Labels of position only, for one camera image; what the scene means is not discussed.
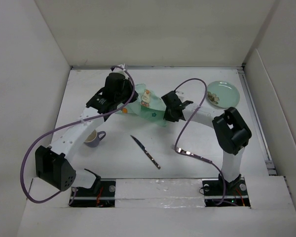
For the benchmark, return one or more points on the steel fork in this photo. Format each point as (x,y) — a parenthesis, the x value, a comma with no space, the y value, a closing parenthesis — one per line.
(182,152)

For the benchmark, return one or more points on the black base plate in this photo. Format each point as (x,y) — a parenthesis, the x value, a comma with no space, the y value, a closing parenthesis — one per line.
(102,197)
(214,196)

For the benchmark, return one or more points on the green floral glass plate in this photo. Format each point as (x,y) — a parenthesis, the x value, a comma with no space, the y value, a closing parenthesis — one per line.
(223,94)

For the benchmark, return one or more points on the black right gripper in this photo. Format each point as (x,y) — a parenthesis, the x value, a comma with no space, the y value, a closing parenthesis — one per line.
(167,116)

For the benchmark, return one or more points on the green cartoon placemat cloth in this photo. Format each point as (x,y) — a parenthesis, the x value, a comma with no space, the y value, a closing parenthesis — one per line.
(148,106)

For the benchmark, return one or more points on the purple ceramic mug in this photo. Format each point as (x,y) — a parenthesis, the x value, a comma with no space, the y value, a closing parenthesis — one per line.
(95,138)

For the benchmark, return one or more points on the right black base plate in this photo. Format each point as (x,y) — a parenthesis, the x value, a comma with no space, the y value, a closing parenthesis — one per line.
(214,196)

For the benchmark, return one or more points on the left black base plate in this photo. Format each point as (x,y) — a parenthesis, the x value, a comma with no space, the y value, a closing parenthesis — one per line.
(102,197)

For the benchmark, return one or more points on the steel table knife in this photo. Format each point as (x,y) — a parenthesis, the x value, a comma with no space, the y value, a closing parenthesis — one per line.
(146,152)

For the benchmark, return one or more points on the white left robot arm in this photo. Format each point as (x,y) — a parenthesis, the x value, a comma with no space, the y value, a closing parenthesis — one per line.
(53,163)

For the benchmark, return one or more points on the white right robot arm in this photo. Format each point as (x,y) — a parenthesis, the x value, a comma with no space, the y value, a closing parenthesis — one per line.
(231,131)

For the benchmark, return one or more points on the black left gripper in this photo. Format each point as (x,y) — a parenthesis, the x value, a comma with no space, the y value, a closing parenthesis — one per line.
(127,84)

